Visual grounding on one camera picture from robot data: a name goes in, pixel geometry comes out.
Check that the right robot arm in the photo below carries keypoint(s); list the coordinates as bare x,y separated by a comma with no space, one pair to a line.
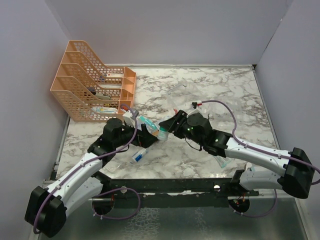
290,171

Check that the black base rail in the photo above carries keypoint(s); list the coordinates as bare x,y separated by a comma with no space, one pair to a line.
107,194

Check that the orange plastic file organizer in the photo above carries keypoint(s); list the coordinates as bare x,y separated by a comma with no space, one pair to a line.
82,71

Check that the white plastic bottle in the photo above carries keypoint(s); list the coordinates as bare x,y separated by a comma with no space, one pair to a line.
162,134

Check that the tube package in organizer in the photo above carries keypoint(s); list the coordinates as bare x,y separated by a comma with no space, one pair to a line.
104,110

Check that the red white box in organizer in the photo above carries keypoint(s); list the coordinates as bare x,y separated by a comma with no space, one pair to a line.
115,75

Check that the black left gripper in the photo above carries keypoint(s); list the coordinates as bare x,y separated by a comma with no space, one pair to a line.
144,138

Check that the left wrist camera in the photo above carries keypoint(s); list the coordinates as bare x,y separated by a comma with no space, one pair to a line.
128,116

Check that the stapler in organizer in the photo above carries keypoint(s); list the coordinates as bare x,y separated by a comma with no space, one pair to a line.
97,96

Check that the teal bandage packet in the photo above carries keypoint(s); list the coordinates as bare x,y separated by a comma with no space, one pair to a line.
149,123
153,132

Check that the clear medicine kit box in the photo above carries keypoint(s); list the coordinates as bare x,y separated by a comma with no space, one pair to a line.
181,97

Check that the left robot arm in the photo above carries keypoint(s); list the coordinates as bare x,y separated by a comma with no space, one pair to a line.
82,167

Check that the blue white wrapped tube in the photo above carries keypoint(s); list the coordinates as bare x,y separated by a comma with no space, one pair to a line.
139,155

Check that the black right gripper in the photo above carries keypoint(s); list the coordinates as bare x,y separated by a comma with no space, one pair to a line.
172,125

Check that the clear teal wrapped pad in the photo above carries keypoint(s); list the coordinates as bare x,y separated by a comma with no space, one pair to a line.
223,162

